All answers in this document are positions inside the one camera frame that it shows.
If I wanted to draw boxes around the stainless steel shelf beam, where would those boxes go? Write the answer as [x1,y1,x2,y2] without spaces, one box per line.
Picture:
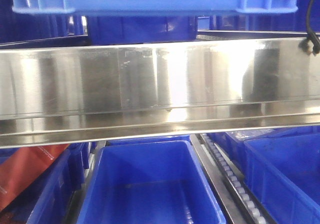
[0,38,320,148]

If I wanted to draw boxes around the blue bin behind lower centre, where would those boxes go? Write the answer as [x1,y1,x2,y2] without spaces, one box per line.
[105,135,190,146]

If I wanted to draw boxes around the clear plastic bag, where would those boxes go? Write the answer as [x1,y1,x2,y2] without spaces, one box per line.
[230,129,274,140]

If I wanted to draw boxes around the blue bin behind lower right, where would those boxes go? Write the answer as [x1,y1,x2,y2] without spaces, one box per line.
[207,126,320,173]

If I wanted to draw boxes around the dark blue bin behind centre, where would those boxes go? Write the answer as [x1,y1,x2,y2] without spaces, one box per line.
[86,16,198,45]

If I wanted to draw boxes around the blue bin lower left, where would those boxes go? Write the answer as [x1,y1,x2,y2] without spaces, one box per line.
[0,142,88,223]

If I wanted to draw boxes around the red foil package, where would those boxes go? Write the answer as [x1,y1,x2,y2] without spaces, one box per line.
[0,144,69,210]

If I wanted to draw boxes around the left steel divider rail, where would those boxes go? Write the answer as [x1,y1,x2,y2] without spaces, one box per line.
[62,141,106,223]

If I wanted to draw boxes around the right roller track rail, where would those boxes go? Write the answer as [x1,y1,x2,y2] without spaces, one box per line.
[190,134,275,223]

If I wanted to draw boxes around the black cable with clip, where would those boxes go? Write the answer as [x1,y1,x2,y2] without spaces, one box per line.
[297,0,320,57]

